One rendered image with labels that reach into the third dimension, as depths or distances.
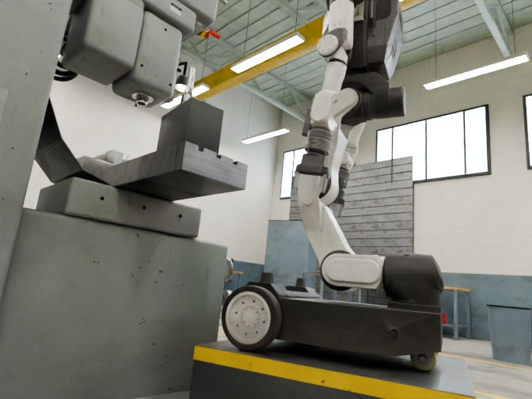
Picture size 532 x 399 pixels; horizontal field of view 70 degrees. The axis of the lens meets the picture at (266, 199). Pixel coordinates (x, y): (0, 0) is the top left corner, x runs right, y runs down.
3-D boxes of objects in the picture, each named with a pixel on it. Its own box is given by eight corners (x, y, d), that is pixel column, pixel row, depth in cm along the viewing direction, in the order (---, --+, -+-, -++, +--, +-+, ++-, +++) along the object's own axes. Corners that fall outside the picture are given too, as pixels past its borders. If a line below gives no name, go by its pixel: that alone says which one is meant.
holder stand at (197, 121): (184, 176, 136) (192, 124, 141) (218, 165, 120) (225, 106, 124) (153, 167, 129) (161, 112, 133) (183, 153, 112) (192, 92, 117)
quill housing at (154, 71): (150, 112, 169) (161, 48, 176) (175, 98, 155) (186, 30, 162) (108, 93, 156) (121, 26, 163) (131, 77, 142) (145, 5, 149)
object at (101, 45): (107, 89, 158) (118, 34, 164) (134, 70, 141) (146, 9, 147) (58, 67, 145) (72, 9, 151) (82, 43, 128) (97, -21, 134)
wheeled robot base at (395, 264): (445, 351, 142) (444, 262, 150) (443, 374, 97) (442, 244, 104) (287, 328, 170) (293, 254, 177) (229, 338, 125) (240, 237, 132)
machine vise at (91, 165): (143, 196, 180) (147, 174, 182) (161, 193, 169) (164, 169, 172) (66, 176, 155) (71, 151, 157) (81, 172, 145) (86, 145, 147)
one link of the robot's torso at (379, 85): (406, 122, 150) (406, 81, 154) (402, 108, 138) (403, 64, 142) (336, 129, 162) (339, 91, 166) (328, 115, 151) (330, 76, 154)
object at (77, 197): (154, 239, 173) (158, 214, 176) (199, 238, 149) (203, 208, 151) (32, 219, 139) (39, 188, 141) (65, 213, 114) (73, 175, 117)
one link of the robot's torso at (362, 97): (370, 126, 156) (372, 100, 159) (364, 112, 144) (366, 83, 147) (340, 129, 162) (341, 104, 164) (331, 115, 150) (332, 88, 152)
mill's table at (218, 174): (87, 214, 201) (89, 200, 203) (245, 190, 115) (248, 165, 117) (38, 206, 185) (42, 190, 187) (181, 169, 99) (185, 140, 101)
